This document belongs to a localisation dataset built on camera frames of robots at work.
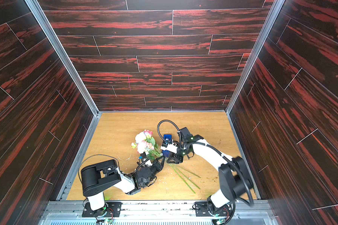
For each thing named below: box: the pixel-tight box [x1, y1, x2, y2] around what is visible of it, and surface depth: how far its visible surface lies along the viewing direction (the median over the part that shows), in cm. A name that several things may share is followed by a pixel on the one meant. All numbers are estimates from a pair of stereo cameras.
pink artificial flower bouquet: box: [130, 129, 201, 194], surface depth 83 cm
